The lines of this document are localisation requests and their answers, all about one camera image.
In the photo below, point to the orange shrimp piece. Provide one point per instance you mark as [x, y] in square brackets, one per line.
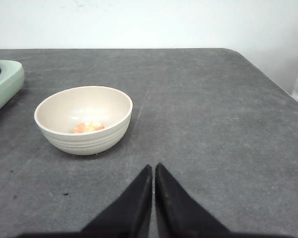
[85, 127]

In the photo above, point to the beige ribbed bowl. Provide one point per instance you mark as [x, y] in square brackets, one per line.
[84, 120]

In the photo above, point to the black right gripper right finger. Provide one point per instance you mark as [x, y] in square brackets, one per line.
[177, 212]

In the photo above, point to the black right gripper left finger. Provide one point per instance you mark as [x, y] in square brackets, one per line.
[130, 213]

